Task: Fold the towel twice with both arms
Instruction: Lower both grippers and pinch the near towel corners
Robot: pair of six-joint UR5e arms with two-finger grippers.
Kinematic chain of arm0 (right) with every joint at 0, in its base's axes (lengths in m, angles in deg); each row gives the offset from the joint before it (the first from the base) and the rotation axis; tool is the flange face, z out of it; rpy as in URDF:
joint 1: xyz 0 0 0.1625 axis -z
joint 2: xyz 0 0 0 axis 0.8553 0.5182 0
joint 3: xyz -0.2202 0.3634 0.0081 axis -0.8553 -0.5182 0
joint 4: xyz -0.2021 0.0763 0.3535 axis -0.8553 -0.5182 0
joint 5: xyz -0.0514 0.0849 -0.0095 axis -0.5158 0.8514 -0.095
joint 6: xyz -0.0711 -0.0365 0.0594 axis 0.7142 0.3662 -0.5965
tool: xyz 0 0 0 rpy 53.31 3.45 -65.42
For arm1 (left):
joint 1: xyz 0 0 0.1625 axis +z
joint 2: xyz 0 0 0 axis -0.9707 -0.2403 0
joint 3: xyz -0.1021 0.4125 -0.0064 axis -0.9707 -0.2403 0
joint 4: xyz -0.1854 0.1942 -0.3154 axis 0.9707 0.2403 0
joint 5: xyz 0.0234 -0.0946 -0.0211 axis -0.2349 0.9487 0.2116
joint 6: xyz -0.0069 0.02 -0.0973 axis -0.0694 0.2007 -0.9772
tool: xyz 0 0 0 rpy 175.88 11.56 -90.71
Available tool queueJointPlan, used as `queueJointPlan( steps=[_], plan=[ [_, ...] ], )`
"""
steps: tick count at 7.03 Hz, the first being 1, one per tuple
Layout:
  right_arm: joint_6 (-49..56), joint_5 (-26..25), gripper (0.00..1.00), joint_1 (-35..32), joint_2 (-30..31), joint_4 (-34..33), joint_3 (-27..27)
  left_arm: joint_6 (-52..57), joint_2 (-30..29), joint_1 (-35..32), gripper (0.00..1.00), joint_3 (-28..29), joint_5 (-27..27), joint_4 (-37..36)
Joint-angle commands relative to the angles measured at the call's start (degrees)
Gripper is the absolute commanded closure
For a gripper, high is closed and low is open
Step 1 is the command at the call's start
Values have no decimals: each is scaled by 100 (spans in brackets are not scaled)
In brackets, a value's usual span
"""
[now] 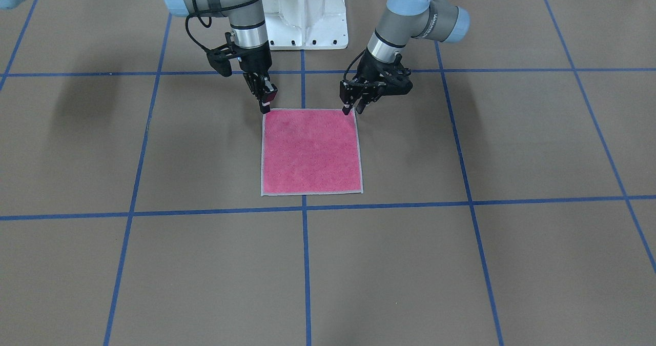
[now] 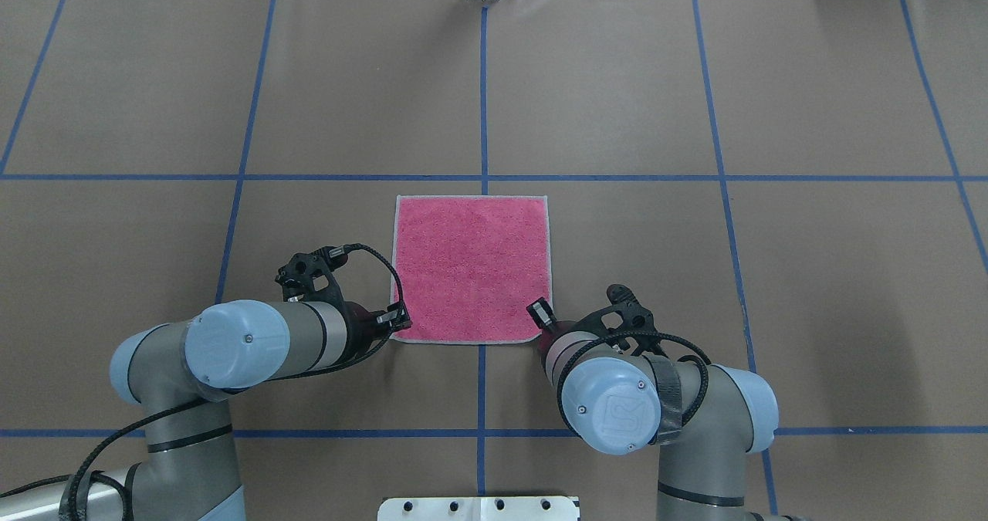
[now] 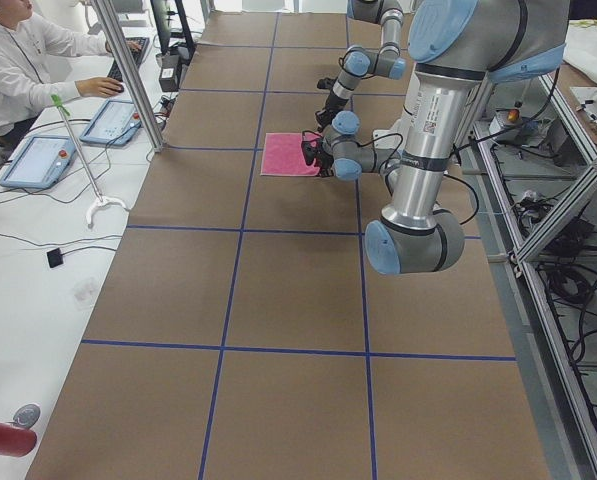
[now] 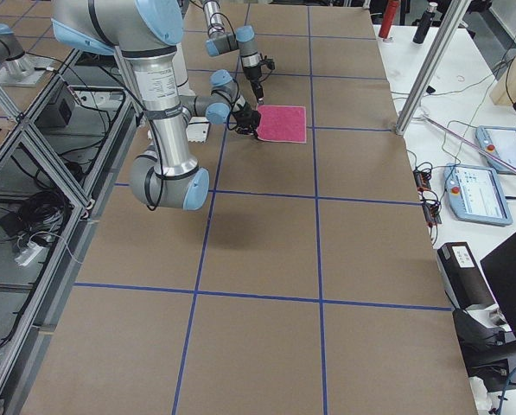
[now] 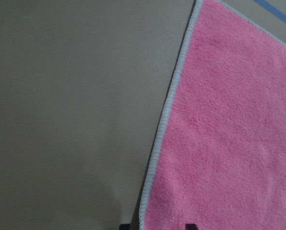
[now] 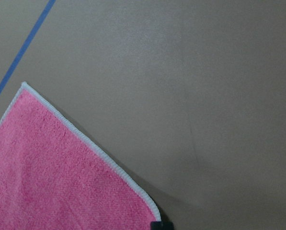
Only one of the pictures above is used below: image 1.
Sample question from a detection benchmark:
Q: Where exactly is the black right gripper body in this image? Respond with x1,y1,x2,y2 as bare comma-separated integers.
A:
237,45,273,79

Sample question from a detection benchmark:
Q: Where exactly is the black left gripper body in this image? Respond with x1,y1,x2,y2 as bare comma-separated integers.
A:
339,51,398,106

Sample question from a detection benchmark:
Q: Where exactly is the pink grey towel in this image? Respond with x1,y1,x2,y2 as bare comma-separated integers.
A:
260,109,364,196

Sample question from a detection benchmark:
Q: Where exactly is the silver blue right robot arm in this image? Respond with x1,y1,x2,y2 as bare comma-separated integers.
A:
164,0,277,114

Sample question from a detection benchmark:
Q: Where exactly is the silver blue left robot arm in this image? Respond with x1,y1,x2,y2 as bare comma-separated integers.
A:
339,0,471,115

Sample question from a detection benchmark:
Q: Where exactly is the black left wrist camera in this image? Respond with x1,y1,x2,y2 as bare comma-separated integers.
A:
378,66,413,96

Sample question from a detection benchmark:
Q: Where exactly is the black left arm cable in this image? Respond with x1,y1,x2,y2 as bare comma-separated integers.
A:
343,49,411,88

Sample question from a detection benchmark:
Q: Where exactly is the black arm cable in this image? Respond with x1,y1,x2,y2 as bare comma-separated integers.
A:
184,0,264,54
343,49,411,88

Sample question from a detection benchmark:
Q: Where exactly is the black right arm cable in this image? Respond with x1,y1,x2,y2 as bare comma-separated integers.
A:
184,0,264,54

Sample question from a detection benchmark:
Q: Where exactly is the white pedestal column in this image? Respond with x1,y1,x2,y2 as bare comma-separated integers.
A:
262,0,349,50

